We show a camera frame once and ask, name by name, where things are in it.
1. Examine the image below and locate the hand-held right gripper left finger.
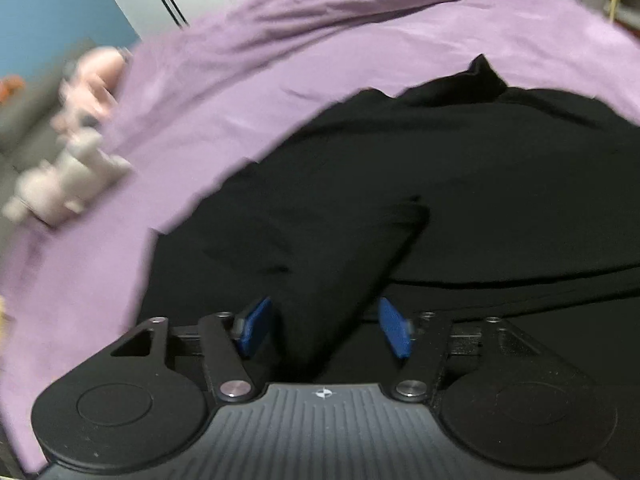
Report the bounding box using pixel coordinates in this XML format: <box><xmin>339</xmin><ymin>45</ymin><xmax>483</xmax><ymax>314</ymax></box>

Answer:
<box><xmin>110</xmin><ymin>296</ymin><xmax>274</xmax><ymax>404</ymax></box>

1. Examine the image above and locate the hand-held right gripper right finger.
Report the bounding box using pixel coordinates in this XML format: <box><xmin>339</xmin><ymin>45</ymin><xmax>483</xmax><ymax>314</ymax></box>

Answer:
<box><xmin>378</xmin><ymin>297</ymin><xmax>557</xmax><ymax>404</ymax></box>

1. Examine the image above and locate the black shirt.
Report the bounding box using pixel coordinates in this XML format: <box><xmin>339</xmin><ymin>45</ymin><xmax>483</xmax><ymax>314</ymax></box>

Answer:
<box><xmin>137</xmin><ymin>54</ymin><xmax>640</xmax><ymax>466</ymax></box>

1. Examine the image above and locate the white plush toy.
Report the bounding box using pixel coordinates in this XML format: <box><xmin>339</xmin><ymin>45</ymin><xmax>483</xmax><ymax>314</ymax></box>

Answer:
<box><xmin>2</xmin><ymin>127</ymin><xmax>134</xmax><ymax>229</ymax></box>

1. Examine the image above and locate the purple blanket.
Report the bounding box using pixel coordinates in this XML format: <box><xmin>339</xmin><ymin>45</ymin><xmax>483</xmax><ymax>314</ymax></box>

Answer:
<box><xmin>0</xmin><ymin>0</ymin><xmax>640</xmax><ymax>476</ymax></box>

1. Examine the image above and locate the pink plush toy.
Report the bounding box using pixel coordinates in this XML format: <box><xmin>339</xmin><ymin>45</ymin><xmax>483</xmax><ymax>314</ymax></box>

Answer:
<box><xmin>51</xmin><ymin>46</ymin><xmax>127</xmax><ymax>134</ymax></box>

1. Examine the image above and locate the grey pillow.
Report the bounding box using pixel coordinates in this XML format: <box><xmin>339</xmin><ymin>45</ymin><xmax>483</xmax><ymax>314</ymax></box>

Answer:
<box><xmin>0</xmin><ymin>37</ymin><xmax>97</xmax><ymax>177</ymax></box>

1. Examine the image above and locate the orange plush toy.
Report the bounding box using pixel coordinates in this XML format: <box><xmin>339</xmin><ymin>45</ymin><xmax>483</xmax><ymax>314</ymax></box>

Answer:
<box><xmin>0</xmin><ymin>76</ymin><xmax>24</xmax><ymax>102</ymax></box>

